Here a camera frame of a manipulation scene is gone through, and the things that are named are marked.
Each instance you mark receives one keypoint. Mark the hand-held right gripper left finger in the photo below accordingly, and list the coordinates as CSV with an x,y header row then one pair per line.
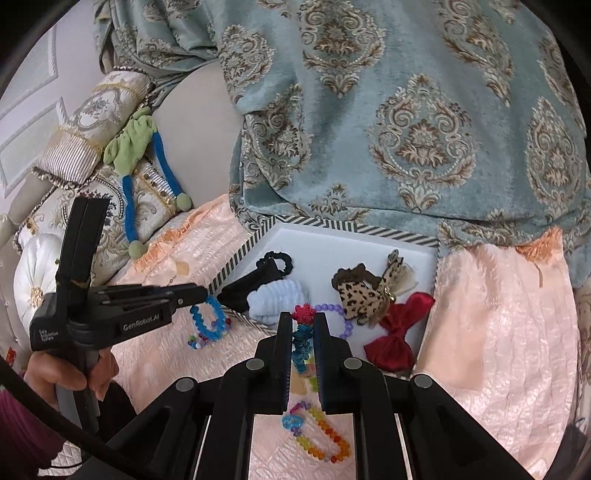
x,y
286,364

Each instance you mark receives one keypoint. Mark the person's left forearm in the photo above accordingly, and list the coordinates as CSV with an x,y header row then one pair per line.
x,y
23,434

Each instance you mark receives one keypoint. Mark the green and blue plush toy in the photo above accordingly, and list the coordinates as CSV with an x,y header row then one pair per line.
x,y
129,147

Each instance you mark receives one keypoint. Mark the striped cardboard box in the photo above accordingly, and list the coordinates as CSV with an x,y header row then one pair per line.
x,y
304,244

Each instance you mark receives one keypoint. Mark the white quilted bedsheet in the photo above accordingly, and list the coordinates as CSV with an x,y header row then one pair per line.
x,y
69,470

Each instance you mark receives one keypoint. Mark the person's left hand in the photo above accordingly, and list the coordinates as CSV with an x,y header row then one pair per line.
x,y
55,374

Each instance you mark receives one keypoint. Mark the light blue fluffy scrunchie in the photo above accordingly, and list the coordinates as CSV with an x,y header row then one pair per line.
x,y
272,300

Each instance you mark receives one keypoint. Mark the cream striped bolster pillow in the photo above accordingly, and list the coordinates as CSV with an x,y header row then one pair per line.
x,y
87,124

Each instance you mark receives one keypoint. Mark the beige upholstered headboard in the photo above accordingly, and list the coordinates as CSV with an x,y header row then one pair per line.
x,y
203,138

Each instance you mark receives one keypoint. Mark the black scrunchie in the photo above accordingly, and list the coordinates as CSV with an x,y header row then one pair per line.
x,y
287,263

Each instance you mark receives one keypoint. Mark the white round pillow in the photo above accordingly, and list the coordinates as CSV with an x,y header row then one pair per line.
x,y
34,272

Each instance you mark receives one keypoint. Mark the white panelled door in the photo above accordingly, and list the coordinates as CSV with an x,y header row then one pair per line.
x,y
27,115

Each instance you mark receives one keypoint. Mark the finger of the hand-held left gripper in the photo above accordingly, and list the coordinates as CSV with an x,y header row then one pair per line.
x,y
157,304
184,291

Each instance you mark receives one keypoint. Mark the leopard print hair clip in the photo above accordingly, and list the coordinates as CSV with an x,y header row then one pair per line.
x,y
358,293

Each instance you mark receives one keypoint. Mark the red satin bow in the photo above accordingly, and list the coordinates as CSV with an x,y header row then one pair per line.
x,y
392,346

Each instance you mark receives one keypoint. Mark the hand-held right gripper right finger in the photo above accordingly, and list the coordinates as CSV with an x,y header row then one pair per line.
x,y
323,364

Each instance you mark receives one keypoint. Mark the teal damask blanket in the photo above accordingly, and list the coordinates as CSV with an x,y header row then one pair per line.
x,y
369,92

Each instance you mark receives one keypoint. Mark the black fabric headband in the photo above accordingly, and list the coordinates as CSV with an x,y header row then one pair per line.
x,y
235,290

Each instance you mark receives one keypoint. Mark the pink quilted blanket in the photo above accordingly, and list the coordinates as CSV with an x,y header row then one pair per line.
x,y
485,323

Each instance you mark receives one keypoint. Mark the floral patterned pillow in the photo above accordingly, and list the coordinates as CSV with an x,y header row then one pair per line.
x,y
111,230

